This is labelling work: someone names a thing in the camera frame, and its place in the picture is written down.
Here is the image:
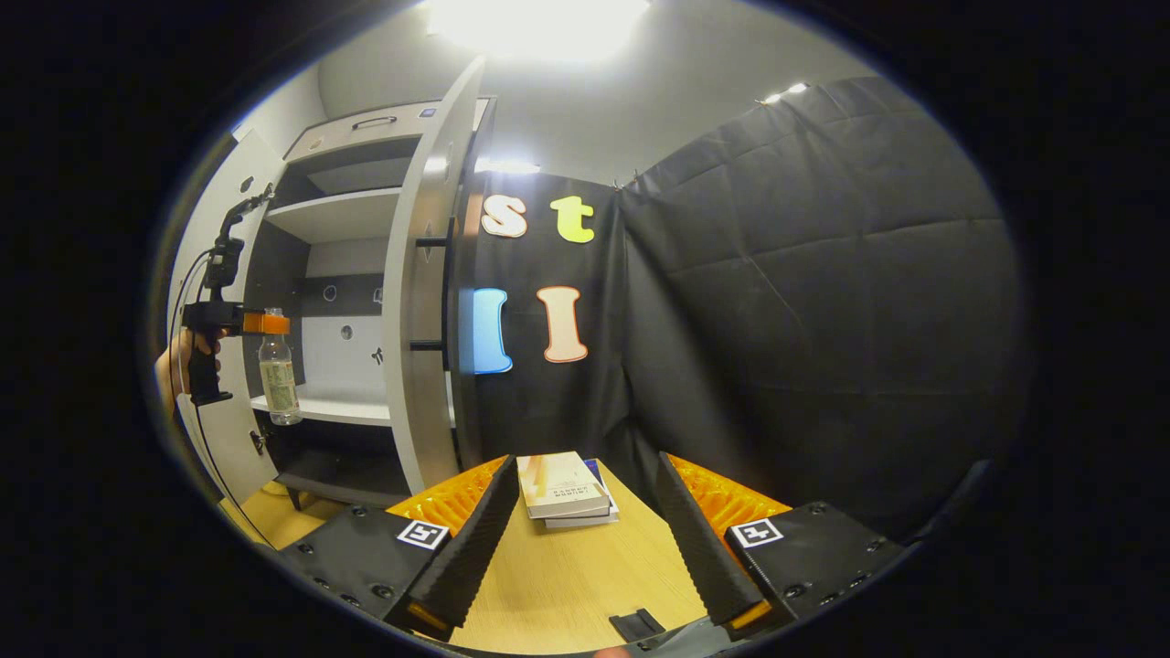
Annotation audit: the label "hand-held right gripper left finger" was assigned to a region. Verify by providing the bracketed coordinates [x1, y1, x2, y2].
[274, 455, 519, 642]

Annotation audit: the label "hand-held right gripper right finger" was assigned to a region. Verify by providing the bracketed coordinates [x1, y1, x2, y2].
[654, 452, 906, 636]

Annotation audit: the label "clear plastic bottle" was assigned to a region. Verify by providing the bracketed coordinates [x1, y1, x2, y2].
[258, 308, 303, 428]

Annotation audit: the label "grey cabinet door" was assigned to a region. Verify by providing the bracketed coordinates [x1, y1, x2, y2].
[381, 57, 500, 495]
[169, 128, 290, 505]

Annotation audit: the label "grey cabinet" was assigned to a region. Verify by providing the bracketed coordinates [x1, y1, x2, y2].
[245, 96, 500, 509]

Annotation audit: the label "small black block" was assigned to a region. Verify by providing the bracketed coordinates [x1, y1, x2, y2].
[609, 607, 667, 642]

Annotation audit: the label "white and orange book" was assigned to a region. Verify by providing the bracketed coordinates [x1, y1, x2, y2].
[516, 451, 612, 521]

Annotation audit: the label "black backdrop cloth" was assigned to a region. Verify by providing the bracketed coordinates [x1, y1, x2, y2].
[452, 78, 1025, 540]

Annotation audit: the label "large ceiling light panel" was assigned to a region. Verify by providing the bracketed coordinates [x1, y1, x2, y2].
[424, 0, 652, 61]

